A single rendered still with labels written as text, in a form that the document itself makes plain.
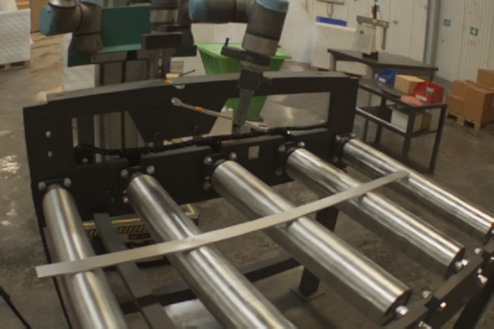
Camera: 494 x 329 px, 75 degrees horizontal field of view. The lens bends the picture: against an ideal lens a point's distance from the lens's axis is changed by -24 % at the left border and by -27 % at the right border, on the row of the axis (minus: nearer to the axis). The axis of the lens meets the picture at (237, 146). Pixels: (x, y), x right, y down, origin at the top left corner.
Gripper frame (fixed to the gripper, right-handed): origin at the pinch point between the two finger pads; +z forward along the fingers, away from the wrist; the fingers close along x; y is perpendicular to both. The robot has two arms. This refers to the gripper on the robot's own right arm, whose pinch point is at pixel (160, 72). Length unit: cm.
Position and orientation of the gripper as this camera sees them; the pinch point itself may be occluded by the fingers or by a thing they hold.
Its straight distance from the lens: 135.6
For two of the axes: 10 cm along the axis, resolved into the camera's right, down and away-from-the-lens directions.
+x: -8.6, 1.3, -5.0
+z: -0.7, 9.3, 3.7
